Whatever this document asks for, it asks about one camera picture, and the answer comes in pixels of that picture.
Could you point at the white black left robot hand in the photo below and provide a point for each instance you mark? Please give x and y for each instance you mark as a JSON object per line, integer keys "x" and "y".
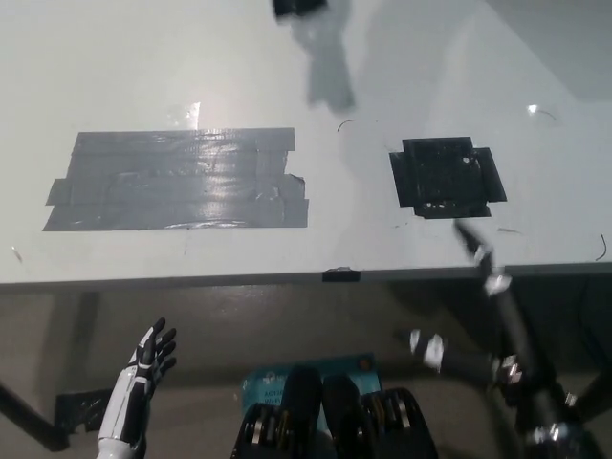
{"x": 138, "y": 378}

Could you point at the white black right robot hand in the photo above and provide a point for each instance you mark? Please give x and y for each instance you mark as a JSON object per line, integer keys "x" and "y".
{"x": 514, "y": 334}

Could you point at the black stapler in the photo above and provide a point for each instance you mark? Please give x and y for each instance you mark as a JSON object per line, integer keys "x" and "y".
{"x": 296, "y": 7}

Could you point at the black table leg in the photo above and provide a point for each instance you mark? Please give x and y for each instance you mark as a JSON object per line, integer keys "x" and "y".
{"x": 597, "y": 382}
{"x": 24, "y": 416}

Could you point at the teal box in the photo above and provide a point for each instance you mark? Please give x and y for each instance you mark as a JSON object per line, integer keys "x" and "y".
{"x": 268, "y": 380}

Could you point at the black tape square patch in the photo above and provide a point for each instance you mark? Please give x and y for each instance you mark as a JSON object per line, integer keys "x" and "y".
{"x": 444, "y": 177}

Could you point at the clear tape piece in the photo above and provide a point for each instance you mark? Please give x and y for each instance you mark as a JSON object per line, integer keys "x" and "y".
{"x": 186, "y": 112}

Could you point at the grey duct tape patch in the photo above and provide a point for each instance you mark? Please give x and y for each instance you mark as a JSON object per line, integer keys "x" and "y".
{"x": 181, "y": 181}

